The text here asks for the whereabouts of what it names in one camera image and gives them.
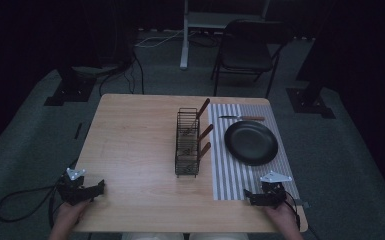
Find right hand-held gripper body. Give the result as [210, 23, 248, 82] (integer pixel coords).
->
[259, 170, 294, 210]

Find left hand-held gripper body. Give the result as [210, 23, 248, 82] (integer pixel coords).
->
[57, 167, 97, 206]

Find person's left hand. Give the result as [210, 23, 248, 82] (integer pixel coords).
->
[55, 199, 92, 231]

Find person's right hand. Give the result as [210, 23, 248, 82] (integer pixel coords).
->
[265, 201, 301, 232]

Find grey striped placemat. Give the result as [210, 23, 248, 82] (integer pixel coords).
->
[207, 103, 301, 202]

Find black round plate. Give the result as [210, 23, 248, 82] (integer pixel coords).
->
[223, 120, 279, 167]

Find black stand base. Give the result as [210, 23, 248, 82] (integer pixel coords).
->
[43, 65, 98, 107]
[285, 87, 337, 120]

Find black folding chair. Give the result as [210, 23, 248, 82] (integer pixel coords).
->
[210, 18, 294, 100]

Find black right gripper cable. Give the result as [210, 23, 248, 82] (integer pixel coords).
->
[283, 191, 303, 232]

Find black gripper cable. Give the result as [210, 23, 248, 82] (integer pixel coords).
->
[283, 191, 303, 232]
[0, 185, 63, 230]

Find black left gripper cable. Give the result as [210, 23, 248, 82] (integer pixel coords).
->
[0, 185, 63, 230]

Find wooden-handled utensil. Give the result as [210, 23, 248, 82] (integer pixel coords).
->
[198, 141, 212, 160]
[197, 123, 215, 143]
[183, 97, 211, 136]

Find wooden-handled knife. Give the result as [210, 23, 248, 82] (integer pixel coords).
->
[218, 114, 267, 122]

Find black wire cutlery rack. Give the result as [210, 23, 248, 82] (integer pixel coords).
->
[174, 107, 201, 178]

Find black floor cables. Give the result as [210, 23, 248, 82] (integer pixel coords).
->
[98, 46, 146, 98]

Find white floor cable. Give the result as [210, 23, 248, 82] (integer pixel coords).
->
[134, 29, 185, 49]

